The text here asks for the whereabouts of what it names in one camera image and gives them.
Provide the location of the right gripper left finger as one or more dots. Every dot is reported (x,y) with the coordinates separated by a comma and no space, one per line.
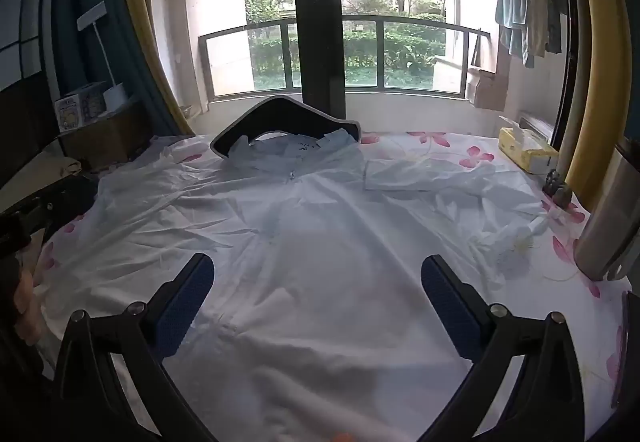
(94,406)

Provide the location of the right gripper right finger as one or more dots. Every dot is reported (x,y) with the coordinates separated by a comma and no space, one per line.
(546,402)

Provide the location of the white sheer large garment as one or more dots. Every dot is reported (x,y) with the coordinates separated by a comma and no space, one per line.
(280,261)

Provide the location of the black clothes hanger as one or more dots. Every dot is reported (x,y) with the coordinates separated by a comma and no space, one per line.
(281,114)

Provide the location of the floral pink bed sheet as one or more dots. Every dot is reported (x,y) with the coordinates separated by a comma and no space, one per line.
(575,281)

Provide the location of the stainless steel thermos cup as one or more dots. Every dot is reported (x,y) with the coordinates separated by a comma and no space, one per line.
(609,246)

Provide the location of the small dark figurine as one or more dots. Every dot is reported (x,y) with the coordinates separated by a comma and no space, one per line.
(557,190)

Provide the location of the yellow curtain right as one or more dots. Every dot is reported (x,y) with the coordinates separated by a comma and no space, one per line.
(601,95)

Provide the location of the yellow curtain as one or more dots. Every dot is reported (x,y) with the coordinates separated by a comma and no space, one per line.
(601,95)
(159,98)

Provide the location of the yellow tissue pack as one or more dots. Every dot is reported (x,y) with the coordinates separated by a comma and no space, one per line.
(526,148)

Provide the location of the brown cardboard box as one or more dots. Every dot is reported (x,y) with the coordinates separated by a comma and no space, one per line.
(112,140)

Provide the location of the colourful small box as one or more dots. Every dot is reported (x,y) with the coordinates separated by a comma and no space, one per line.
(79,107)

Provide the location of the white desk lamp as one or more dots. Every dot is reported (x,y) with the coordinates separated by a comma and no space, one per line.
(115,95)

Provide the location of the cardboard box on balcony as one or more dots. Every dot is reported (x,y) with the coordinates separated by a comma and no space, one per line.
(486,90)

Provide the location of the dark balcony railing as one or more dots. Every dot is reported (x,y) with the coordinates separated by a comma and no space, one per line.
(382,54)

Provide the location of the teal curtain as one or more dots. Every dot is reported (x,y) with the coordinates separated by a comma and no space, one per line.
(77,55)

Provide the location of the yellow curtain left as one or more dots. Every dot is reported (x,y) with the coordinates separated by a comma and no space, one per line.
(159,98)

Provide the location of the dark window pillar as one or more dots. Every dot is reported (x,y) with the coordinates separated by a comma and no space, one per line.
(321,55)

